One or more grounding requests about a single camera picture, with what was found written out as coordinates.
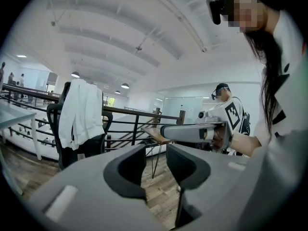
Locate black office chair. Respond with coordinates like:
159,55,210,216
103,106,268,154
47,81,114,170

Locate black head-worn camera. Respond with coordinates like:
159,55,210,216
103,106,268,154
206,0,233,26

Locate person's right forearm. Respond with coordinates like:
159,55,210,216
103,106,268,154
231,131,263,157

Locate light blue table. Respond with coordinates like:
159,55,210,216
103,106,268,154
0,102,43,161

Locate black metal railing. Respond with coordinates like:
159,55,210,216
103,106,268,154
0,83,181,154

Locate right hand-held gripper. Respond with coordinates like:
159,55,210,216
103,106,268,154
160,96,243,154

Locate white clothes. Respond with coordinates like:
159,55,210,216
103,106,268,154
58,78,105,151

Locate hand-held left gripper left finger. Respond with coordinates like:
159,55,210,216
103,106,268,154
28,143,170,231

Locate wooden table with hairpin legs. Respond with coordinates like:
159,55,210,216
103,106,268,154
141,126,174,179

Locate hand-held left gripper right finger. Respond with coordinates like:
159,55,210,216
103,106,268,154
166,143,251,228

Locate person's right hand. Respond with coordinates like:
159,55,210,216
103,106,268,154
212,127,226,148

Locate person's white printed t-shirt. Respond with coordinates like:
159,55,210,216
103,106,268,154
254,8,308,154

